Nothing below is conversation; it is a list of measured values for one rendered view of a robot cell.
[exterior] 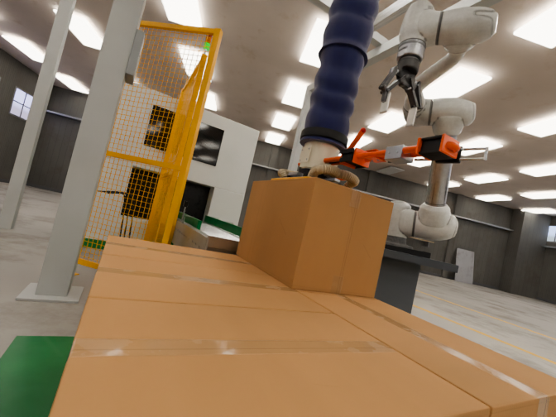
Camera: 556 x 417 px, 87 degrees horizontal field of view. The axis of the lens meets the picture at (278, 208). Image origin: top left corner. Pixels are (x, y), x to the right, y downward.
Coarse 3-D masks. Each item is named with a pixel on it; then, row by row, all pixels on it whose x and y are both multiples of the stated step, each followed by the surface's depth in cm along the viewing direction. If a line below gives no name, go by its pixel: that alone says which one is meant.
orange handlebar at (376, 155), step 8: (448, 144) 80; (456, 144) 80; (368, 152) 106; (376, 152) 103; (384, 152) 100; (408, 152) 92; (328, 160) 127; (336, 160) 122; (368, 160) 111; (376, 160) 105; (384, 160) 106
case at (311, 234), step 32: (256, 192) 147; (288, 192) 118; (320, 192) 103; (352, 192) 110; (256, 224) 138; (288, 224) 112; (320, 224) 104; (352, 224) 111; (384, 224) 118; (256, 256) 130; (288, 256) 107; (320, 256) 105; (352, 256) 112; (320, 288) 106; (352, 288) 113
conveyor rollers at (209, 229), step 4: (204, 224) 335; (208, 224) 355; (200, 228) 262; (204, 228) 272; (208, 228) 284; (212, 228) 294; (216, 228) 314; (220, 228) 326; (204, 232) 236; (208, 232) 238; (212, 232) 248; (216, 232) 259; (220, 232) 270; (224, 232) 281; (228, 232) 293; (216, 236) 223; (220, 236) 233; (224, 236) 244; (228, 236) 255; (232, 236) 266; (236, 236) 269
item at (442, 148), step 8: (440, 136) 82; (448, 136) 81; (424, 144) 86; (432, 144) 84; (440, 144) 80; (416, 152) 87; (424, 152) 85; (432, 152) 83; (440, 152) 81; (448, 152) 81; (456, 152) 83; (432, 160) 89
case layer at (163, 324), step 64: (128, 256) 93; (192, 256) 118; (128, 320) 48; (192, 320) 54; (256, 320) 62; (320, 320) 72; (384, 320) 86; (64, 384) 30; (128, 384) 32; (192, 384) 35; (256, 384) 38; (320, 384) 42; (384, 384) 46; (448, 384) 52; (512, 384) 59
